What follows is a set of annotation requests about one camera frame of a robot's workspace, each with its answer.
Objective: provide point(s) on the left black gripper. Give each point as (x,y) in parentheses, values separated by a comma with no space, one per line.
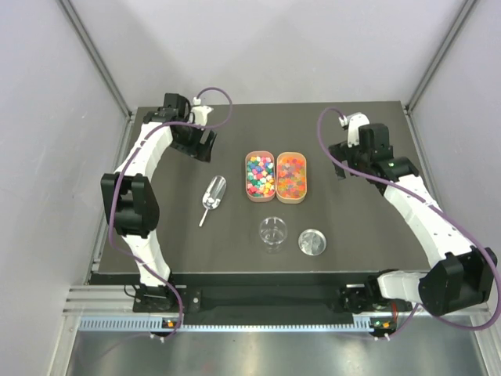
(196,145)

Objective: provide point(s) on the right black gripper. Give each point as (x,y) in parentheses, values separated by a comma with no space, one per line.
(340,150)

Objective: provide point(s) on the metal candy scoop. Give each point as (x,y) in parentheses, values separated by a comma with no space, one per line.
(213,195)

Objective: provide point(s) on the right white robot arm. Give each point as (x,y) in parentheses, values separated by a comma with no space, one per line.
(459,276)

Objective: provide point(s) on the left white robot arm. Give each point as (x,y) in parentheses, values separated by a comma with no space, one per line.
(131,208)

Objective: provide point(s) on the beige tray of jelly candies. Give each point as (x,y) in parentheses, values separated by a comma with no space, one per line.
(291,177)

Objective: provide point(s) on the pink tray of opaque candies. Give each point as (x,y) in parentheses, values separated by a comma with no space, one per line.
(260,176)

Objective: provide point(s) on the silver jar lid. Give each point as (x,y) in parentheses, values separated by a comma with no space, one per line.
(312,242)

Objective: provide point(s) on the clear plastic jar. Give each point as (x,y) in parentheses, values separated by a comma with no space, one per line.
(273,233)

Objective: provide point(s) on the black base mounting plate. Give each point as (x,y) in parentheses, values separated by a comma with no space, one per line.
(270,299)

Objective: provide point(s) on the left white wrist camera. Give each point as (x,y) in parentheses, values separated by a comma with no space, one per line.
(199,113)

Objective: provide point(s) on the aluminium frame rail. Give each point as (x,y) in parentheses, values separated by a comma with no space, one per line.
(111,308)

